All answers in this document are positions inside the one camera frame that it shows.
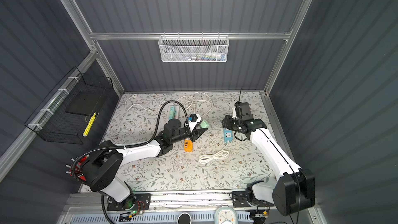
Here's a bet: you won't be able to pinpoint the orange power strip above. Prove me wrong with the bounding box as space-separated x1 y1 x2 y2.
183 139 193 152

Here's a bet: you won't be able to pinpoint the white analog clock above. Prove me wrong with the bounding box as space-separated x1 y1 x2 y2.
214 206 238 224

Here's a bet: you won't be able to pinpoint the blue strip white cable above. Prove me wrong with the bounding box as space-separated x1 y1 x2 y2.
198 139 232 165

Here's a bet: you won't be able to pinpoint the white wire wall basket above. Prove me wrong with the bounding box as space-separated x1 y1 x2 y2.
158 36 230 63

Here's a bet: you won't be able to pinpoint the markers in white basket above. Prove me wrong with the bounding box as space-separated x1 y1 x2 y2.
183 52 227 62

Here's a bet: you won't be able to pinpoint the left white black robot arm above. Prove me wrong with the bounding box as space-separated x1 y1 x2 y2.
69 100 208 203

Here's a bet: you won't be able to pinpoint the black pad in basket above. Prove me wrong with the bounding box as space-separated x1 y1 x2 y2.
65 91 106 116

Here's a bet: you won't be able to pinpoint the black round knob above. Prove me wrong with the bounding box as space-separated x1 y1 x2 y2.
177 213 192 224

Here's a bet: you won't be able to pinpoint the white power strip cable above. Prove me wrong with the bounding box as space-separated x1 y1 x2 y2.
123 92 170 113

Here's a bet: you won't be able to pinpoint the yellow marker in basket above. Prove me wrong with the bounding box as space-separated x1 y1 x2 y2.
83 113 97 137

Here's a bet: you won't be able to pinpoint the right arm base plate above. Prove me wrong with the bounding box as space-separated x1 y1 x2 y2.
229 191 275 208

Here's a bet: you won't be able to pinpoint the green plug adapter upper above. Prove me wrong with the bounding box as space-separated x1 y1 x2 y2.
200 120 209 129

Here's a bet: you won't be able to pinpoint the black wire wall basket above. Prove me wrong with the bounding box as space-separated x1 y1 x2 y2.
24 67 113 145

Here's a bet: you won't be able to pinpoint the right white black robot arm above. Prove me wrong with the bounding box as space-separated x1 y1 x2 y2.
222 101 315 216

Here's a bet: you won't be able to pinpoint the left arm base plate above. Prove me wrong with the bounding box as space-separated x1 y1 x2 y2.
106 193 152 212

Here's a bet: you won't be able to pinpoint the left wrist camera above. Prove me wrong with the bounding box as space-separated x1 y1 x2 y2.
188 114 202 132

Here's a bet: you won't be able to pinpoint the blue power strip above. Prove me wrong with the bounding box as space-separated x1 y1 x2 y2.
223 129 234 143

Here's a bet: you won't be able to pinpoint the white multicolour power strip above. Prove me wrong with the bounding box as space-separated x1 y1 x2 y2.
169 105 179 120

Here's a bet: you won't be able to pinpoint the floral table mat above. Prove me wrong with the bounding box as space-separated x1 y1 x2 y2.
104 91 274 191

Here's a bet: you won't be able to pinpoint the red pencil cup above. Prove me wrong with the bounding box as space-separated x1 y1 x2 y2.
66 156 88 181

